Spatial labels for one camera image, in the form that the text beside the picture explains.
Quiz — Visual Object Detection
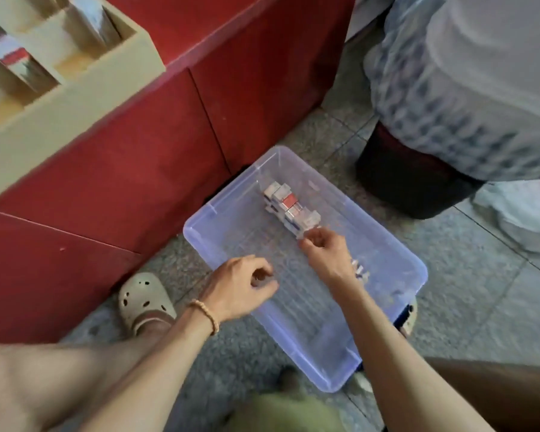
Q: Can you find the person's right hand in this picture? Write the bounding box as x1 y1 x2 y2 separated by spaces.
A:
297 227 363 298

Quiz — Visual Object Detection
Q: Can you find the person's left hand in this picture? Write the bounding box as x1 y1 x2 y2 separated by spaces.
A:
196 254 280 325

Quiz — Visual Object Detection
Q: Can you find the row of erasers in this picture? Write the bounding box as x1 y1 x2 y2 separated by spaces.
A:
263 179 372 284

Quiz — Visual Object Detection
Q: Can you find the clear plastic storage bin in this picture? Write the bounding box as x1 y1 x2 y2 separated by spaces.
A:
182 145 430 394

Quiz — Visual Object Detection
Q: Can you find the wooden compartment tray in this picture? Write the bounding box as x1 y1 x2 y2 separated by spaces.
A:
0 0 167 208

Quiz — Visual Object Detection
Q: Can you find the person's left forearm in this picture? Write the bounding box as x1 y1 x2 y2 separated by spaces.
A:
79 310 219 432

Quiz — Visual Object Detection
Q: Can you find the person's right forearm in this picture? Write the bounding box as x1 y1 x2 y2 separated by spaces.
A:
335 278 494 432

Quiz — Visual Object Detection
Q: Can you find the person's left cream clog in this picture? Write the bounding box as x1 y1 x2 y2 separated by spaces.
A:
117 271 178 338

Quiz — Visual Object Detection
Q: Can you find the person's cream clog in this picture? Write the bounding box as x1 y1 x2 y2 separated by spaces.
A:
353 299 421 394
117 271 178 338

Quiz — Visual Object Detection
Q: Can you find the person's right cream clog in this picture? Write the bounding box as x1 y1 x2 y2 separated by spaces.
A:
353 299 421 394

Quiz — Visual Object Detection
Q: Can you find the person's left leg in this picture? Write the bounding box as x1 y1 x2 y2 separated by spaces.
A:
0 323 172 432

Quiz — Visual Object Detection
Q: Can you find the person's leg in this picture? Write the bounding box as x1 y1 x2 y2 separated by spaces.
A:
0 323 172 432
423 355 540 432

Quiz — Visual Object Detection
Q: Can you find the person's right leg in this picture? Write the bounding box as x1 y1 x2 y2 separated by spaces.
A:
423 355 540 432

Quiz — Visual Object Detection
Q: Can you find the black stool red cushion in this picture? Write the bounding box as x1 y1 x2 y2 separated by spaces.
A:
355 121 487 221

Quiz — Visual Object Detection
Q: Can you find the red display counter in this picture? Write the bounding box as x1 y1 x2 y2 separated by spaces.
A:
0 0 359 346

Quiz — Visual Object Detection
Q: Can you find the crumpled white plastic bag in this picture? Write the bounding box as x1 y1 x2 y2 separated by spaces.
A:
472 175 540 259

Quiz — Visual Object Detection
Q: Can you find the white side shelf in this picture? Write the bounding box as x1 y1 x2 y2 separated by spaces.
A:
344 0 397 43

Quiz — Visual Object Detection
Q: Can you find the beaded wooden bracelet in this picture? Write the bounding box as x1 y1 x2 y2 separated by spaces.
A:
187 298 221 337

